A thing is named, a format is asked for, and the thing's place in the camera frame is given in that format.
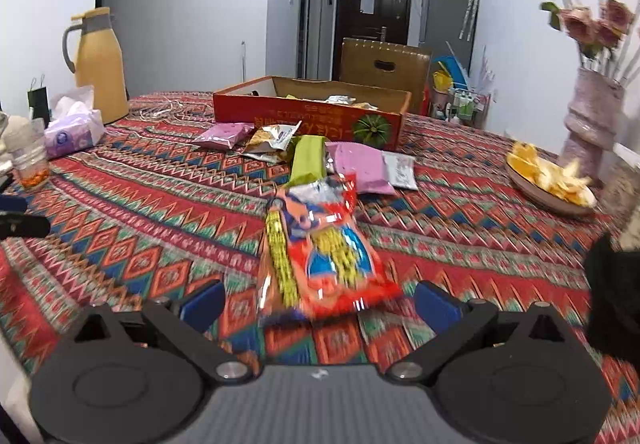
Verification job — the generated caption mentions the plate of orange peels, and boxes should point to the plate of orange peels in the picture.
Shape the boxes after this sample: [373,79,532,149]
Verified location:
[506,142,596,203]

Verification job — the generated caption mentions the red cardboard box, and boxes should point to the red cardboard box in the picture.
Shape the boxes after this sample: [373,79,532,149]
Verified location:
[212,76,412,152]

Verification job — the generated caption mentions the grey refrigerator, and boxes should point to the grey refrigerator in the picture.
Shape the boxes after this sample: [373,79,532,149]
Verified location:
[419,0,481,69]

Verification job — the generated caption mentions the purple tissue pack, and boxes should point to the purple tissue pack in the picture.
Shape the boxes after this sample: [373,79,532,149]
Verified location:
[44,84,107,159]

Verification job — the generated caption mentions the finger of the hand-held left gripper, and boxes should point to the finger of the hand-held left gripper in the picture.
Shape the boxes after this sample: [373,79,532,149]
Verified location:
[0,214,52,241]
[0,195,29,215]

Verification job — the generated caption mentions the brown plate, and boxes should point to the brown plate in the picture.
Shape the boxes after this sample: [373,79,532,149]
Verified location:
[505,159,598,217]

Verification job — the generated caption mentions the black paper gift bag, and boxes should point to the black paper gift bag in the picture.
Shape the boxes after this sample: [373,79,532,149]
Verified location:
[27,76,51,127]

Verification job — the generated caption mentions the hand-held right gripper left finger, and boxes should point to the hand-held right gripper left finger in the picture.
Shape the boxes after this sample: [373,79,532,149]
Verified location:
[72,280,253,384]

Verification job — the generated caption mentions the green snack packet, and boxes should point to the green snack packet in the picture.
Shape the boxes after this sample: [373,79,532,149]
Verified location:
[289,135,328,187]

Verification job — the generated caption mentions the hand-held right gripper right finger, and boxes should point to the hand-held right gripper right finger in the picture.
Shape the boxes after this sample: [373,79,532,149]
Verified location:
[382,281,569,385]

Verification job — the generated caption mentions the small orange snack packet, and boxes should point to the small orange snack packet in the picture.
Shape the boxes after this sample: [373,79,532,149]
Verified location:
[243,146,293,165]

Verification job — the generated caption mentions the plain silver snack packet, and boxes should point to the plain silver snack packet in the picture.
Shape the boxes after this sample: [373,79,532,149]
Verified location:
[382,151,419,191]

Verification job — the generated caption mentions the pink ribbed vase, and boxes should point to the pink ribbed vase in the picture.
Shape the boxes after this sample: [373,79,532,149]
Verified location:
[557,67,626,182]

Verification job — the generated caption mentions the blue plastic item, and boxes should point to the blue plastic item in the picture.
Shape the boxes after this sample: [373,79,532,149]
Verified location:
[434,54,471,84]

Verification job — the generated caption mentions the glass cup with goji berries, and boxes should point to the glass cup with goji berries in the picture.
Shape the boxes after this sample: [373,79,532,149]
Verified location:
[7,118,51,189]

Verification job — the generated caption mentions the pink snack packet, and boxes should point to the pink snack packet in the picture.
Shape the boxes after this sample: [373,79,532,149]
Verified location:
[327,142,396,195]
[191,122,255,151]

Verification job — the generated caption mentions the pile of assorted snacks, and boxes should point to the pile of assorted snacks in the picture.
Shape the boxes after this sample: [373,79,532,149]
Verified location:
[285,94,381,113]

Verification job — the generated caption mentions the wire rack with bottles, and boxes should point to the wire rack with bottles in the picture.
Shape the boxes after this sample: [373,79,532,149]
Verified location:
[429,74,493,125]

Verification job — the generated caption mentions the hanging folded umbrella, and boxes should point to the hanging folded umbrella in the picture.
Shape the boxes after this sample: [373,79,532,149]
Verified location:
[460,0,482,42]

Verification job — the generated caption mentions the dark entrance door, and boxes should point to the dark entrance door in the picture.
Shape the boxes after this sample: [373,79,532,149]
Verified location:
[332,0,413,79]

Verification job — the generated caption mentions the black cloth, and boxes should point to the black cloth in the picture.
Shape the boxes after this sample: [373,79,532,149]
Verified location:
[584,231,640,360]

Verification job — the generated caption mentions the silver snack packet food print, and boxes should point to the silver snack packet food print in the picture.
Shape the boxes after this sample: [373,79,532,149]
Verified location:
[248,120,303,151]

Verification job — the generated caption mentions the side door frame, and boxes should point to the side door frame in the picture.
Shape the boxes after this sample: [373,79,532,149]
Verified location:
[295,0,325,79]

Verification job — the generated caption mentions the yellow thermos jug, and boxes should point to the yellow thermos jug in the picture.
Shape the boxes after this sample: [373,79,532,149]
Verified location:
[61,8,130,125]

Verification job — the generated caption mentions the large red snack bag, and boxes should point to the large red snack bag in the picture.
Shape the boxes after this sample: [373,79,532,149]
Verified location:
[256,173,403,327]

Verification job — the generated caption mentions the pale pink decorative grass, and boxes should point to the pale pink decorative grass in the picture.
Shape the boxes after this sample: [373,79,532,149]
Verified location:
[472,45,497,92]

